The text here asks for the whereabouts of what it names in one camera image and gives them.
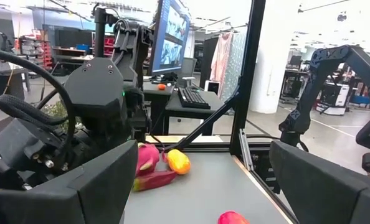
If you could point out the computer monitor with blue screen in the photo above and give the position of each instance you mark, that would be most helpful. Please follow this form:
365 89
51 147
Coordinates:
171 37

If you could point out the white equipment cart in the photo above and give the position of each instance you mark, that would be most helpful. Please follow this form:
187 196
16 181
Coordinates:
334 99

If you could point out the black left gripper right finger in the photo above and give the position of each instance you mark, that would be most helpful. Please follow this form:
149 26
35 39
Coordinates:
328 199

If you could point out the black frame post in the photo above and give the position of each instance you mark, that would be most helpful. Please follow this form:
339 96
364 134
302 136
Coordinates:
248 77

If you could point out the black diagonal frame strut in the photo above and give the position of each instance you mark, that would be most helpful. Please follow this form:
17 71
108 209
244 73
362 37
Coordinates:
203 126

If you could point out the grey patterned hanging cloth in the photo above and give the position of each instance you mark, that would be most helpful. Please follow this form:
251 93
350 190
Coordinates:
236 68

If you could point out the red storage shelf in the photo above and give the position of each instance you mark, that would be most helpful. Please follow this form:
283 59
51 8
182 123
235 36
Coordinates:
35 49

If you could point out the aluminium frame bracket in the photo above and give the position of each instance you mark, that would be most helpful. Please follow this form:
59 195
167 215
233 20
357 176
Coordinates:
245 149

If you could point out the grey office chair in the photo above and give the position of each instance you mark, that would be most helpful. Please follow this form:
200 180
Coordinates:
186 70

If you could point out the black desk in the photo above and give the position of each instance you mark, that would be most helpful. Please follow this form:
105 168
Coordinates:
217 99
155 99

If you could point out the black drawer box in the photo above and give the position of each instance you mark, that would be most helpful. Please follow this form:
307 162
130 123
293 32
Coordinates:
267 174

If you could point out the small orange ball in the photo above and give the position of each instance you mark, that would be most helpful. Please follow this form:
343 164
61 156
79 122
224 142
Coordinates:
162 86

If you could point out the black table edge rail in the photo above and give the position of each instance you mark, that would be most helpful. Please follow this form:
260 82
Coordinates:
266 186
210 147

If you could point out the orange red papaya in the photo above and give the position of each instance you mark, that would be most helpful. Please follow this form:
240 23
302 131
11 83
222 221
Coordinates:
233 218

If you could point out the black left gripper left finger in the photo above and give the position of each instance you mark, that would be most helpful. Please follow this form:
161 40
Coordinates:
94 186

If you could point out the white box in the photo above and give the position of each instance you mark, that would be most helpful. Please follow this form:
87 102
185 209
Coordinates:
211 87

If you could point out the pink hanging cloth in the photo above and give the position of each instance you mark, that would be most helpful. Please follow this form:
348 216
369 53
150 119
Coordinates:
220 59

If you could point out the black stand post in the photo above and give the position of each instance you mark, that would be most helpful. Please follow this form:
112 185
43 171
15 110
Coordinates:
100 31

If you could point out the black keyboard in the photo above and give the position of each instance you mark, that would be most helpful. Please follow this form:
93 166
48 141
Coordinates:
192 99

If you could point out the green plant with white flowers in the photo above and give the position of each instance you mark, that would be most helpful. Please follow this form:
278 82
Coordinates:
55 109

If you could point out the red fruit with green end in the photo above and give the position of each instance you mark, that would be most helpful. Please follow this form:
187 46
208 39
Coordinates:
155 181

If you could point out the yellow orange mango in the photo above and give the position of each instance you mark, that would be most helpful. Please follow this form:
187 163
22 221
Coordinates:
178 161

